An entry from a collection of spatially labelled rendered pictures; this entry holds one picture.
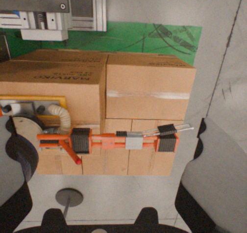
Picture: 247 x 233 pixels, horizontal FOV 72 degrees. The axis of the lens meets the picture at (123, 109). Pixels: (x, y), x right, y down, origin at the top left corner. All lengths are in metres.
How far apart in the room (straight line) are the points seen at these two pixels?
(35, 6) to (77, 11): 0.83
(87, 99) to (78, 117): 0.11
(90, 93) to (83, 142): 0.21
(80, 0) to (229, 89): 1.63
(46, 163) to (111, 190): 1.32
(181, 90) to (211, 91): 0.80
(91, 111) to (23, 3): 0.45
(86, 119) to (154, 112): 0.61
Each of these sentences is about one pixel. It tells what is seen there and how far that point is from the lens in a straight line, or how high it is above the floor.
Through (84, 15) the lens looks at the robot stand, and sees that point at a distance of 1.45.
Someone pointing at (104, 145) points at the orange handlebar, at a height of 1.09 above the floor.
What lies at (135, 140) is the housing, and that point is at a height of 1.09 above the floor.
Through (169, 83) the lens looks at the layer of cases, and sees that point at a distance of 1.20.
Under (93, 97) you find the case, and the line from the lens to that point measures 0.76.
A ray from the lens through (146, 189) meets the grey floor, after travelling 2.74.
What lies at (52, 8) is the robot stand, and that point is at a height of 1.04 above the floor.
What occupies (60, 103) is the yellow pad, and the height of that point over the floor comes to 0.96.
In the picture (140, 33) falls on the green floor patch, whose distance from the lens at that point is 1.65.
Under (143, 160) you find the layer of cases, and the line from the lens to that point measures 1.54.
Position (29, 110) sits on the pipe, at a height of 1.00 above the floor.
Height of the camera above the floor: 1.63
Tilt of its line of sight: 63 degrees down
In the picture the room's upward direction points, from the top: 175 degrees clockwise
